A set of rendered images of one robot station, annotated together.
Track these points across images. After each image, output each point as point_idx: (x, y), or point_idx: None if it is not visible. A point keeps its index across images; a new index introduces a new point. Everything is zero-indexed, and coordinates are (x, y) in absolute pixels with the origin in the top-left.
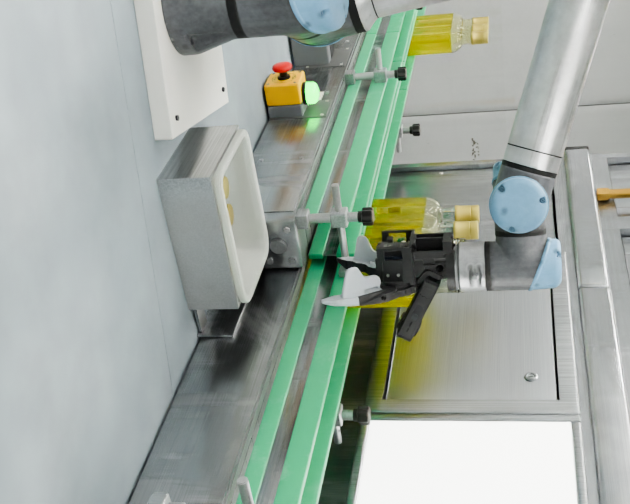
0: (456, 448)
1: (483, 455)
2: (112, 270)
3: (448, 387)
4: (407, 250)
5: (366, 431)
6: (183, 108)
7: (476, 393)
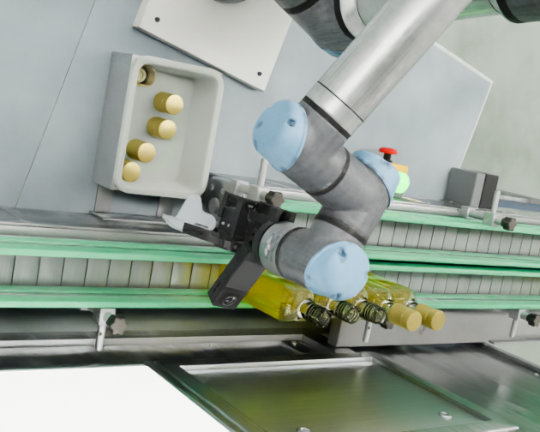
0: (153, 405)
1: (158, 418)
2: None
3: (235, 394)
4: (241, 200)
5: (129, 364)
6: (175, 24)
7: (244, 408)
